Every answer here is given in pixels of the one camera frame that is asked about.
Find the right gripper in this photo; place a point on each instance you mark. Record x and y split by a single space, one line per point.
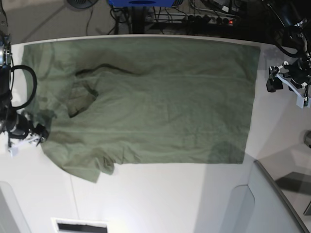
18 127

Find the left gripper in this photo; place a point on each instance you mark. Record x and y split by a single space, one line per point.
297 73

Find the green t-shirt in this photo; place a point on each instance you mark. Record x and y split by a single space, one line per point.
142 101

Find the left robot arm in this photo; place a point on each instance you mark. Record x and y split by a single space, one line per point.
292 22

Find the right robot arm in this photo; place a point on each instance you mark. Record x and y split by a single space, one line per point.
7 71

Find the black power strip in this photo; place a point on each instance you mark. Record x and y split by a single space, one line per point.
210 19

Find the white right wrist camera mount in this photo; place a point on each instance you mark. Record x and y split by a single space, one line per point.
14 145

